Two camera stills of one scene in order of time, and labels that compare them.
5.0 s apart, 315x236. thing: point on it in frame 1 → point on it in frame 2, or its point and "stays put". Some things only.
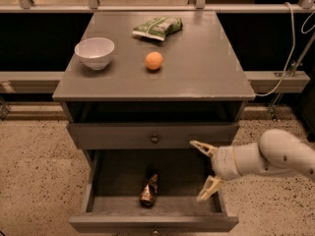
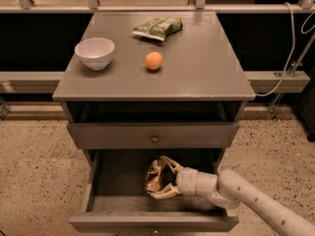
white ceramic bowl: x=94 y=52 stays put
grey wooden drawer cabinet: x=137 y=88 stays put
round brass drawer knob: x=155 y=139 stays put
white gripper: x=222 y=162 → x=187 y=180
